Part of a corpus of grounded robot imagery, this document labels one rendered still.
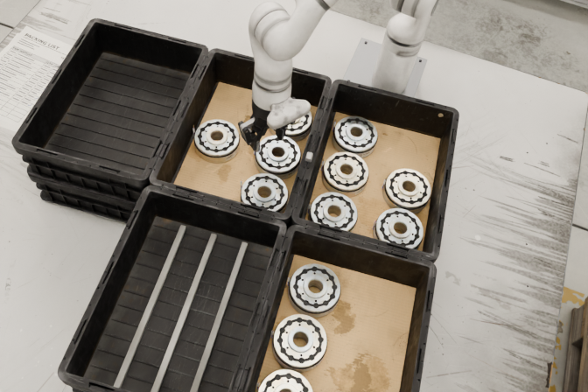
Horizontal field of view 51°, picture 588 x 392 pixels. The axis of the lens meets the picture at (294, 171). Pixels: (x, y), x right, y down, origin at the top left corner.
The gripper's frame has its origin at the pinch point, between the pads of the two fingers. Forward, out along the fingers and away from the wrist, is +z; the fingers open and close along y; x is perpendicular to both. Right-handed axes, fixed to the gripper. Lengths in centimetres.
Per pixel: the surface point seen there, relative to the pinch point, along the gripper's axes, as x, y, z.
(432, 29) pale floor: -70, -141, 93
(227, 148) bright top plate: -7.2, 5.9, 8.0
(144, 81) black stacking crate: -36.6, 12.0, 11.1
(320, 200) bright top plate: 15.0, -4.4, 8.0
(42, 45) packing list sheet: -73, 27, 24
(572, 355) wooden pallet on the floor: 73, -79, 92
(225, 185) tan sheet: -0.4, 10.3, 11.0
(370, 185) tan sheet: 16.4, -17.8, 10.9
